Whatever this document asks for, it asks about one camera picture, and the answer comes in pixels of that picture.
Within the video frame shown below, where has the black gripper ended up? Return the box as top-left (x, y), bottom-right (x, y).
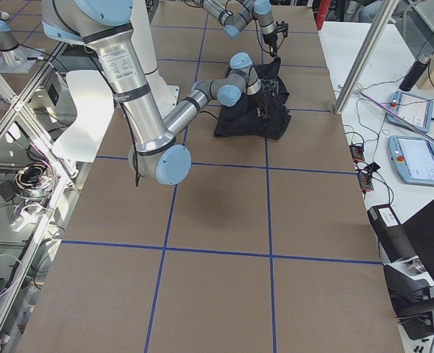
top-left (263, 21), bottom-right (288, 56)
top-left (257, 79), bottom-right (279, 121)

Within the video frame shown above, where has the far teach pendant tablet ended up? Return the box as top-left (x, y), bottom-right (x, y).
top-left (388, 90), bottom-right (433, 132)

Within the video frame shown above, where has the near teach pendant tablet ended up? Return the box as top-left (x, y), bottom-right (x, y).
top-left (388, 136), bottom-right (434, 187)

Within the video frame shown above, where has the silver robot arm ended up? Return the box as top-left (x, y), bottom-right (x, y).
top-left (41, 1), bottom-right (264, 185)
top-left (193, 0), bottom-right (288, 57)

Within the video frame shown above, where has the black water bottle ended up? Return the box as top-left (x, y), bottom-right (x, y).
top-left (399, 54), bottom-right (432, 92)

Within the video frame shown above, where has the teach pendant tablet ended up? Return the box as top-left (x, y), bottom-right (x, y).
top-left (388, 136), bottom-right (434, 187)
top-left (388, 90), bottom-right (433, 132)

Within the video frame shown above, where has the aluminium frame post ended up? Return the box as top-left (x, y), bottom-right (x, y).
top-left (334, 0), bottom-right (399, 115)

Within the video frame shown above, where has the black power strip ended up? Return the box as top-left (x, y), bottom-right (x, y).
top-left (349, 143), bottom-right (374, 194)

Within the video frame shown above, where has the black printed t-shirt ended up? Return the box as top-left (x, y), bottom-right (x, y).
top-left (213, 57), bottom-right (291, 140)

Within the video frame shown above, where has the white chair seat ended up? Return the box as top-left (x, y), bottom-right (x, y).
top-left (52, 70), bottom-right (114, 163)

